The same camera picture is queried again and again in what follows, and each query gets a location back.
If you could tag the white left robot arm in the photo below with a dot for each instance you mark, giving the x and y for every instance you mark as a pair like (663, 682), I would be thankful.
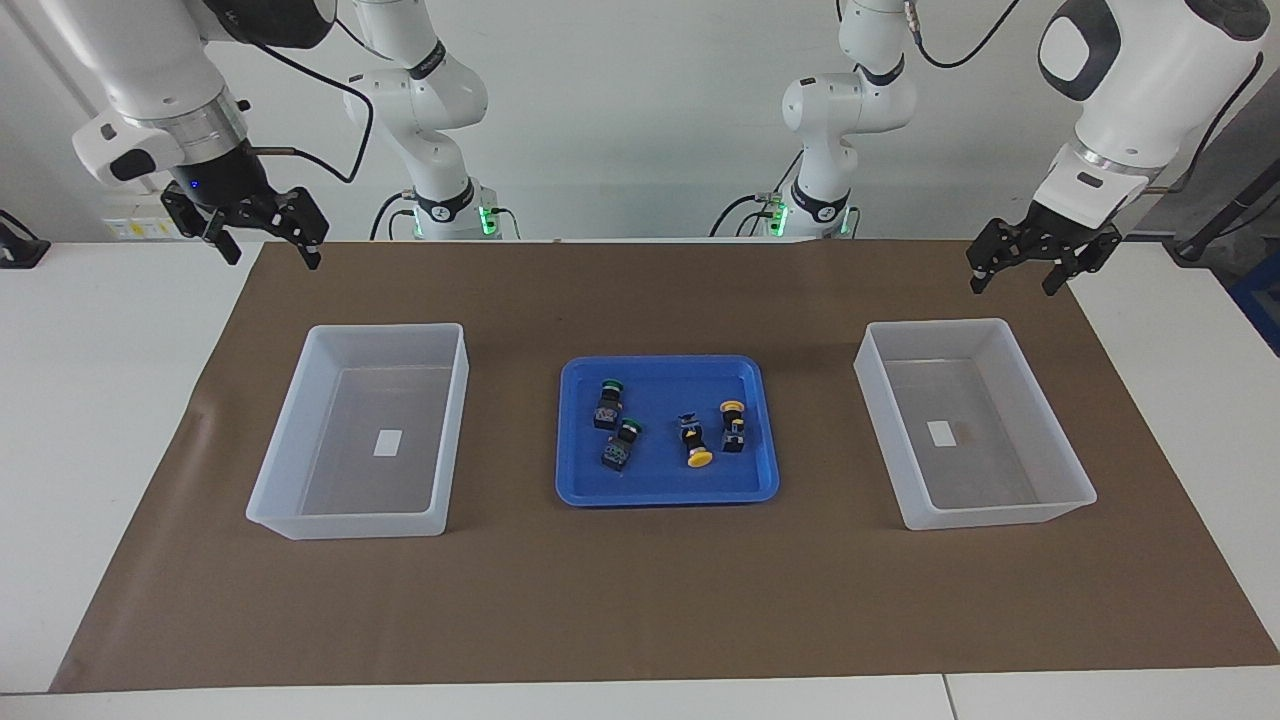
(1130, 90)

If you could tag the green push button switch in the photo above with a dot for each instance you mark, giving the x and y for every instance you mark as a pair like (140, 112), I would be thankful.
(608, 408)
(620, 450)

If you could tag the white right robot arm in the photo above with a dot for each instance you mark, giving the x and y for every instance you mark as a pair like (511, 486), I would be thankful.
(150, 60)

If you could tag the black device at table edge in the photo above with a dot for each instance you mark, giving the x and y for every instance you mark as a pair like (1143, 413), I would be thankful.
(20, 250)

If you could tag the brown paper mat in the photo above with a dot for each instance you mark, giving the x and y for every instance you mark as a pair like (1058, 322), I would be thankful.
(650, 600)

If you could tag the black metal pole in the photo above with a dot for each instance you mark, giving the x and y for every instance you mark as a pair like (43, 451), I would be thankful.
(1225, 215)

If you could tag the yellow push button switch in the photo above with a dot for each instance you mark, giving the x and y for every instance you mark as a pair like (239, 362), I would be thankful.
(733, 432)
(693, 440)

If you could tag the white paper label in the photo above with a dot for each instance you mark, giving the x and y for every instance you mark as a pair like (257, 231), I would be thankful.
(941, 433)
(388, 443)

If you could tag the blue crate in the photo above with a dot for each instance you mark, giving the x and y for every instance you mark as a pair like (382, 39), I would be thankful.
(1262, 300)

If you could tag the translucent white plastic box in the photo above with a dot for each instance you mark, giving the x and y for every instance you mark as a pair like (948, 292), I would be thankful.
(1040, 420)
(300, 450)

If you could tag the blue plastic tray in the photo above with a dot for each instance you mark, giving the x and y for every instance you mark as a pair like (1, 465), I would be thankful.
(660, 480)

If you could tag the wall power socket strip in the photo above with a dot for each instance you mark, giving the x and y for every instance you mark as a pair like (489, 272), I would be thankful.
(135, 228)

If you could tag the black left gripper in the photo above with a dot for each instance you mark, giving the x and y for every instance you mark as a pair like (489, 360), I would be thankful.
(1055, 238)

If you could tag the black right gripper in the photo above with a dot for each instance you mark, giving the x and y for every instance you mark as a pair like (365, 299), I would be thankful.
(225, 190)

